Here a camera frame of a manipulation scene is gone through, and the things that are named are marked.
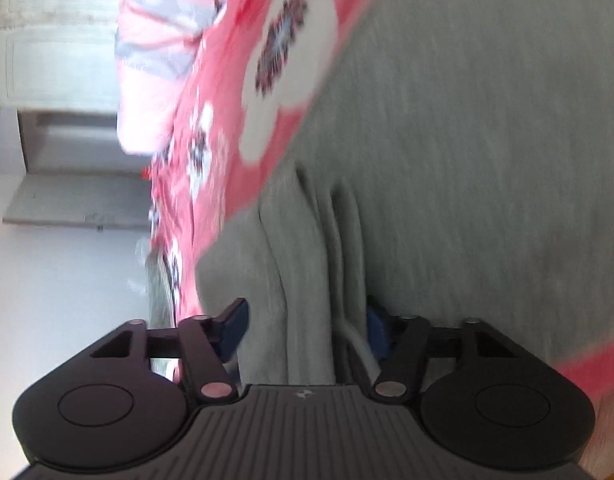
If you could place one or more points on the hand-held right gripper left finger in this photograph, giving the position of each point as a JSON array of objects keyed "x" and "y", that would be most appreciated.
[{"x": 235, "y": 331}]

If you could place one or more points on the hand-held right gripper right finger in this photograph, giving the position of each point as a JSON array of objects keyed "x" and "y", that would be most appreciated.
[{"x": 377, "y": 331}]

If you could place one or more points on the grey sweat pants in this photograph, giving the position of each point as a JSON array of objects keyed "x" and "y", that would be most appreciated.
[{"x": 462, "y": 135}]

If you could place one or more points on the pink floral bed sheet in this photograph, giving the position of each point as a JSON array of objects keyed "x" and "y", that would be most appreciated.
[{"x": 227, "y": 85}]

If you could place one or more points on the pink and grey quilt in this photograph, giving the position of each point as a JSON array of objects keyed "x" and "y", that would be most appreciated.
[{"x": 147, "y": 85}]

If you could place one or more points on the white wooden cabinet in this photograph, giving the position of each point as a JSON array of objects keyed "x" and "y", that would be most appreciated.
[{"x": 62, "y": 60}]

